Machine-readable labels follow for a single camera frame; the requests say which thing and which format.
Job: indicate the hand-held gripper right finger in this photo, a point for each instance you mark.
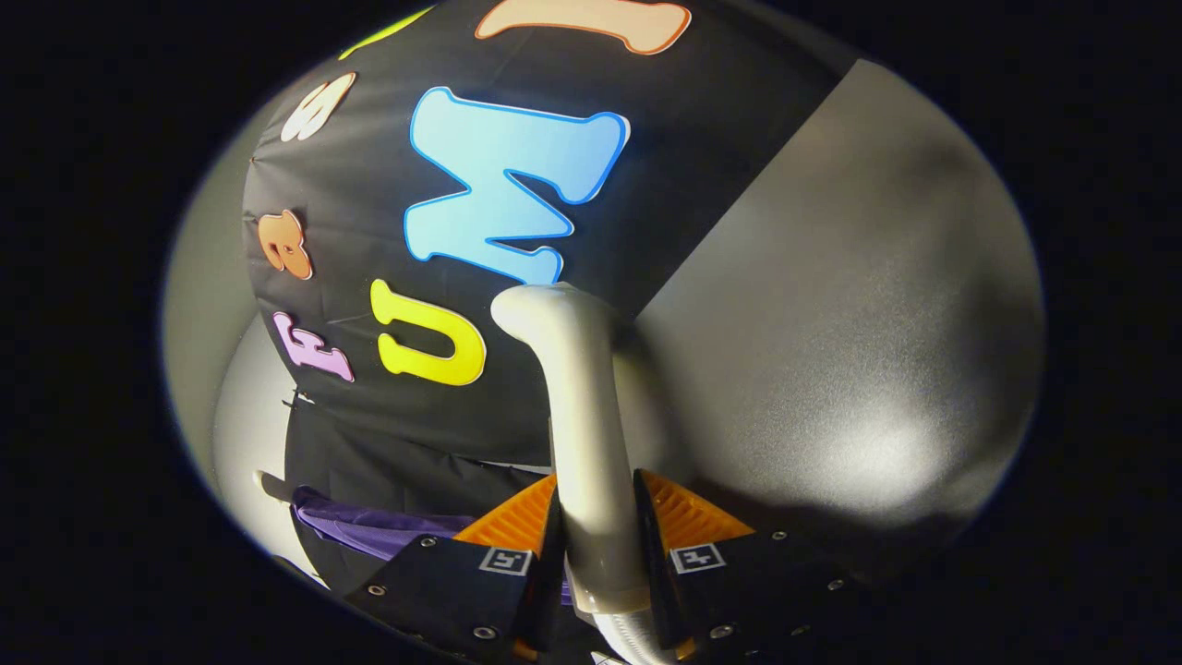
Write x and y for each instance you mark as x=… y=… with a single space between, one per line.
x=649 y=563

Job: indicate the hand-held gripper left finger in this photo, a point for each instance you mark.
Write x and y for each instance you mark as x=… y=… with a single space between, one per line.
x=552 y=554

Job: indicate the white garment steamer head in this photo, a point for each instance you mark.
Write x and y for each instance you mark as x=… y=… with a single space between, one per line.
x=591 y=443

